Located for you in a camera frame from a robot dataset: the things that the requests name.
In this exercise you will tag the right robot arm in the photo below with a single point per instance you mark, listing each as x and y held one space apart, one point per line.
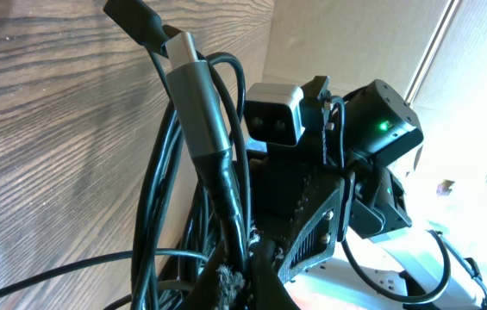
382 261

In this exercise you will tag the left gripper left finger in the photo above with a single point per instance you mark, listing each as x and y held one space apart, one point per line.
219 285

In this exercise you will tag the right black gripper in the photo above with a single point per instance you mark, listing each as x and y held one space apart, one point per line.
300 193

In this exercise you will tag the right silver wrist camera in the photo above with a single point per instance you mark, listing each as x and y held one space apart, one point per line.
272 113

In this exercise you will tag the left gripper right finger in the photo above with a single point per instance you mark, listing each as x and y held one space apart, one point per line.
266 290

